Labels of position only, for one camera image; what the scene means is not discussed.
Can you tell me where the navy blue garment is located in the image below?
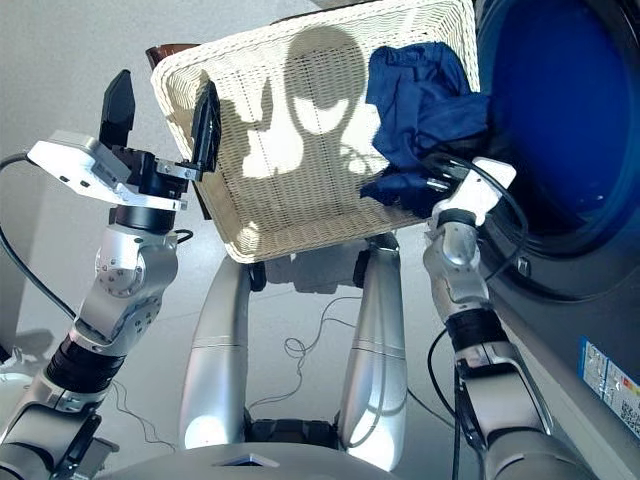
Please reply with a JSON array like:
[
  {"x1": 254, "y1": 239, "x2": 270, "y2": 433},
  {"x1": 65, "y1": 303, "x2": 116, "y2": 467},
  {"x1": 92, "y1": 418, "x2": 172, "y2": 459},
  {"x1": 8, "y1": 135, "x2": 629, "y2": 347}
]
[{"x1": 358, "y1": 41, "x2": 495, "y2": 220}]

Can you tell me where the pale woven laundry basket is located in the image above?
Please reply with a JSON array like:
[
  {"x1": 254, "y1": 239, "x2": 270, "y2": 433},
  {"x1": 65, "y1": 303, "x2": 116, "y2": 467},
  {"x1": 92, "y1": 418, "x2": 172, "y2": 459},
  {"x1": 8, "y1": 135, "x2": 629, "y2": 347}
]
[{"x1": 149, "y1": 0, "x2": 482, "y2": 266}]

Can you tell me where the grey washing machine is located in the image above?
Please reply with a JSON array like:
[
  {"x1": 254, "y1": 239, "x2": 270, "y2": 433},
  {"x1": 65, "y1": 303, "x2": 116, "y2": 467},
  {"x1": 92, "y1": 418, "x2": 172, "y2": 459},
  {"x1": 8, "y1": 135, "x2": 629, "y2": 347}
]
[{"x1": 469, "y1": 0, "x2": 640, "y2": 480}]

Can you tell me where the brown wooden stool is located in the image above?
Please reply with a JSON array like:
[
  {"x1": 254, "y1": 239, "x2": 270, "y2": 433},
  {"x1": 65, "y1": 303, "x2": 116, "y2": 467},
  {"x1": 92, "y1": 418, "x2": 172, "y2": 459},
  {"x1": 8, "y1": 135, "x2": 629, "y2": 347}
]
[{"x1": 143, "y1": 43, "x2": 214, "y2": 222}]

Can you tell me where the black caster wheel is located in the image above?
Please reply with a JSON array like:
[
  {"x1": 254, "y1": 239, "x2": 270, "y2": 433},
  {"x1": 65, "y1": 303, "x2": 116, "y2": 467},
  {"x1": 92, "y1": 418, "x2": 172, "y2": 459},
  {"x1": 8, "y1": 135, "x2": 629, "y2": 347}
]
[
  {"x1": 352, "y1": 248, "x2": 373, "y2": 288},
  {"x1": 248, "y1": 261, "x2": 268, "y2": 293}
]

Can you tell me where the silver robot leg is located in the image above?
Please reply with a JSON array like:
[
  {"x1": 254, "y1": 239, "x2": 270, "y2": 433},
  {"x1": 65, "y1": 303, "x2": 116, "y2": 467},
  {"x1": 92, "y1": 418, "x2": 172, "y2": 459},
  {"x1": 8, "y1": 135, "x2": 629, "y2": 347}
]
[
  {"x1": 177, "y1": 256, "x2": 252, "y2": 452},
  {"x1": 337, "y1": 233, "x2": 410, "y2": 472}
]

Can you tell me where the silver robot torso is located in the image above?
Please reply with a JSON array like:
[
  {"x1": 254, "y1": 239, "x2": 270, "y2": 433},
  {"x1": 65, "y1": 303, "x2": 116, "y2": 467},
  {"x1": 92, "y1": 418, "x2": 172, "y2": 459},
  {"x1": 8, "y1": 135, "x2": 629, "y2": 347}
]
[{"x1": 97, "y1": 417, "x2": 399, "y2": 480}]

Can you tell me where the blue energy label sticker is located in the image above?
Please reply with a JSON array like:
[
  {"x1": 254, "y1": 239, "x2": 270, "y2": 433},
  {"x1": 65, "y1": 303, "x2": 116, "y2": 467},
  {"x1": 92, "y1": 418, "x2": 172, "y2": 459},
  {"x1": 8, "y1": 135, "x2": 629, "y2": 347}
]
[{"x1": 578, "y1": 334, "x2": 640, "y2": 437}]

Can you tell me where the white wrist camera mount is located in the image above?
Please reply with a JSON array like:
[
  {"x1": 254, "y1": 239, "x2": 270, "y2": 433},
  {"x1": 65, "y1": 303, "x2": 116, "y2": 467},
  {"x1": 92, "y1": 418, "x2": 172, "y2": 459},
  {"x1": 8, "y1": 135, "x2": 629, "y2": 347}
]
[
  {"x1": 431, "y1": 155, "x2": 518, "y2": 227},
  {"x1": 24, "y1": 129, "x2": 190, "y2": 212}
]

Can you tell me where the thin looped floor cable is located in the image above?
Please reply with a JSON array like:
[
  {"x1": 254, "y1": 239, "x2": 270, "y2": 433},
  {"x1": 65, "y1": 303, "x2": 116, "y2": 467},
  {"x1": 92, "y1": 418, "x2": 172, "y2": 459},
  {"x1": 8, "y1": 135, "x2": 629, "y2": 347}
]
[{"x1": 248, "y1": 294, "x2": 365, "y2": 410}]

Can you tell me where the thin floor wire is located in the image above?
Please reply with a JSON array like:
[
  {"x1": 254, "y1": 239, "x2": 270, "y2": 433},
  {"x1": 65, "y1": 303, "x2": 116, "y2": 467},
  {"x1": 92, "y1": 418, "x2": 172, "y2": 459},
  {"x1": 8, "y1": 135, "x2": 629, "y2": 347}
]
[{"x1": 111, "y1": 378, "x2": 177, "y2": 447}]

